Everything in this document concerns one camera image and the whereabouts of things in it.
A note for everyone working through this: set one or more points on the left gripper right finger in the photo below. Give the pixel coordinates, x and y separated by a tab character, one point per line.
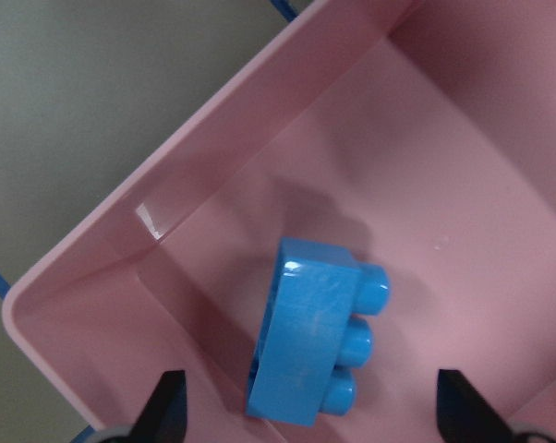
463	415

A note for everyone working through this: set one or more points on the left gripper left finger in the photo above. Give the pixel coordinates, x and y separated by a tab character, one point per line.
164	417

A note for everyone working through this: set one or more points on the blue three-stud block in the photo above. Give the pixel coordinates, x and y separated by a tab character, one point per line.
314	332

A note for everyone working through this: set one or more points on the pink plastic box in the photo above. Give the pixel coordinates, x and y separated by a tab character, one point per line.
420	135

